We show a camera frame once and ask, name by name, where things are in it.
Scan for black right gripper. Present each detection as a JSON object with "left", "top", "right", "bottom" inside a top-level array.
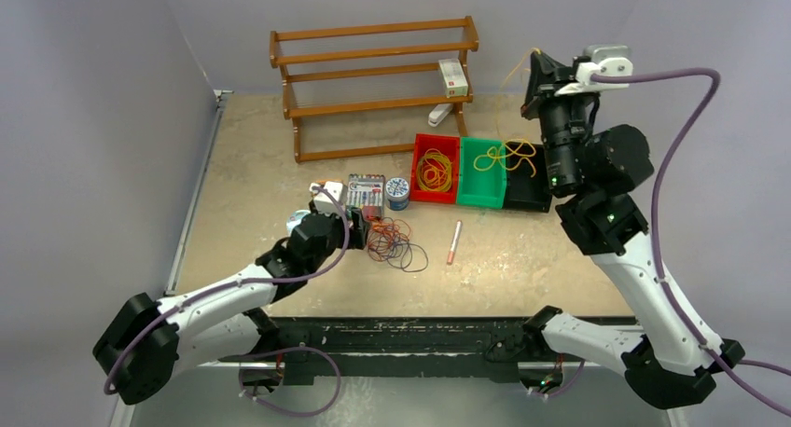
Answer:
[{"left": 520, "top": 51, "right": 601, "bottom": 192}]

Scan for orange cable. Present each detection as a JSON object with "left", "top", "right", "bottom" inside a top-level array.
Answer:
[{"left": 367, "top": 217, "right": 414, "bottom": 258}]

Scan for yellow cable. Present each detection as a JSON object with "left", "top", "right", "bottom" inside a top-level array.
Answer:
[{"left": 416, "top": 48, "right": 540, "bottom": 195}]

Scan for black plastic bin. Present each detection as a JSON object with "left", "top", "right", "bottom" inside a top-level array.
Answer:
[{"left": 502, "top": 142, "right": 553, "bottom": 213}]

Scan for red plastic bin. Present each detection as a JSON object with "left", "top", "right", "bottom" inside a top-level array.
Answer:
[{"left": 410, "top": 133, "right": 461, "bottom": 205}]

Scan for green plastic bin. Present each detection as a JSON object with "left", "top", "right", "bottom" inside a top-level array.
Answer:
[{"left": 456, "top": 137, "right": 507, "bottom": 209}]

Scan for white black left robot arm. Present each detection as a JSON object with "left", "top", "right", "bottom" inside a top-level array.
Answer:
[{"left": 92, "top": 208, "right": 371, "bottom": 406}]

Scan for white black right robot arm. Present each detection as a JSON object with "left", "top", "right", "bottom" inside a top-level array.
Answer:
[{"left": 520, "top": 45, "right": 744, "bottom": 409}]

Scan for pack of coloured markers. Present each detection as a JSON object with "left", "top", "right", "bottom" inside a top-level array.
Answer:
[{"left": 345, "top": 173, "right": 385, "bottom": 221}]

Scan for round blue white tub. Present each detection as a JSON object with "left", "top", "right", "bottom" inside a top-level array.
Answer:
[{"left": 384, "top": 177, "right": 410, "bottom": 211}]

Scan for blue white tape package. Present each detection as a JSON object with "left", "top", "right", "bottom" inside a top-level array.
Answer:
[{"left": 285, "top": 209, "right": 312, "bottom": 235}]

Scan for orange spiral notebook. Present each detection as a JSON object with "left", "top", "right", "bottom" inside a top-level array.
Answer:
[{"left": 309, "top": 181, "right": 324, "bottom": 194}]

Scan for white red small box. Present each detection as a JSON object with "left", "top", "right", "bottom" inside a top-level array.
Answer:
[{"left": 437, "top": 59, "right": 469, "bottom": 98}]

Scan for white orange-capped marker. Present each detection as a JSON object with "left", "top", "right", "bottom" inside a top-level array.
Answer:
[{"left": 446, "top": 220, "right": 463, "bottom": 265}]

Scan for white stapler under rack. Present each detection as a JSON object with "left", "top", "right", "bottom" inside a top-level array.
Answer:
[{"left": 427, "top": 103, "right": 454, "bottom": 127}]

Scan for wooden three-tier rack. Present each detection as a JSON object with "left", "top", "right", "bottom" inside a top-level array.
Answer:
[{"left": 268, "top": 15, "right": 479, "bottom": 163}]

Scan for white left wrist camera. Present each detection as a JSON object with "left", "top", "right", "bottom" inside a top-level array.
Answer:
[{"left": 311, "top": 180, "right": 347, "bottom": 215}]

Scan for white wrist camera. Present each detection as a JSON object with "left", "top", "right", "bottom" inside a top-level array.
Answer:
[
  {"left": 311, "top": 180, "right": 347, "bottom": 215},
  {"left": 554, "top": 44, "right": 633, "bottom": 97}
]

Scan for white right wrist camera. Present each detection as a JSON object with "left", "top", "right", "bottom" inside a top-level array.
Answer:
[{"left": 554, "top": 44, "right": 633, "bottom": 97}]

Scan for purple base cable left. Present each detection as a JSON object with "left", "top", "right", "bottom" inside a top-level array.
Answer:
[{"left": 237, "top": 343, "right": 342, "bottom": 419}]

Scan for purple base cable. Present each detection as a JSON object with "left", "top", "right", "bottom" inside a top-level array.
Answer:
[
  {"left": 237, "top": 343, "right": 342, "bottom": 419},
  {"left": 528, "top": 356, "right": 590, "bottom": 401}
]

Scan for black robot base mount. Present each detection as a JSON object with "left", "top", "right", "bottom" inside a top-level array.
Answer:
[{"left": 236, "top": 317, "right": 579, "bottom": 393}]

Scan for aluminium rail frame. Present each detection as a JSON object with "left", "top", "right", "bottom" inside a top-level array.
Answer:
[{"left": 111, "top": 362, "right": 687, "bottom": 427}]

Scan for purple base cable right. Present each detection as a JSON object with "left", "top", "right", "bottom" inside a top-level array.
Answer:
[{"left": 528, "top": 356, "right": 590, "bottom": 401}]

